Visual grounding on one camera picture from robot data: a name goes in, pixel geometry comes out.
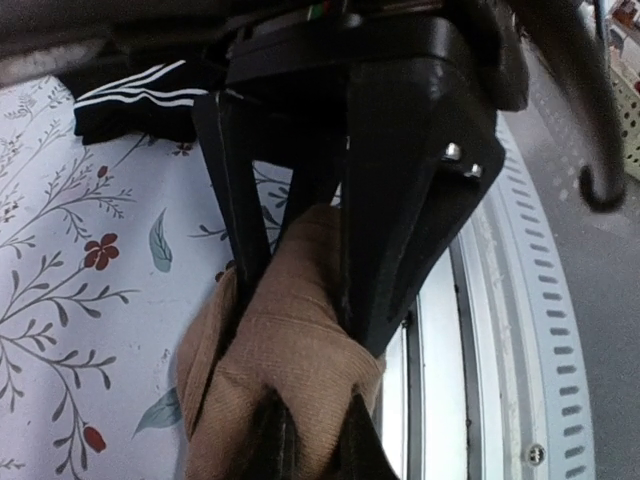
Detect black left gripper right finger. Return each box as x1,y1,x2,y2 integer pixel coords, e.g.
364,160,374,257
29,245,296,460
339,394,398,480

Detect brown ribbed sock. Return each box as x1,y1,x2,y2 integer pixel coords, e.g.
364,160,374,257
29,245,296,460
176,205,385,479

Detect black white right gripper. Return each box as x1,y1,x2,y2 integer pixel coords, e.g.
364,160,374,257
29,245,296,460
0,0,531,111

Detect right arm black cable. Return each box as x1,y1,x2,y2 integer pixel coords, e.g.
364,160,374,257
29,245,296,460
519,0,626,211

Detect floral patterned table mat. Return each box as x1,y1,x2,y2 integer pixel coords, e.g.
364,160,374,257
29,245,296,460
0,74,416,480

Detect black sock white stripes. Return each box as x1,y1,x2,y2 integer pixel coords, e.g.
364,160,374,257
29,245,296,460
72,59,224,145

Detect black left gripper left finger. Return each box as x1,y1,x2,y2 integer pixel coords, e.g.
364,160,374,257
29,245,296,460
257,390,297,480

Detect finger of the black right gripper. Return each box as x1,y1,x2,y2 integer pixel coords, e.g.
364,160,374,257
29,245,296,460
340,57,505,353
192,92,319,309

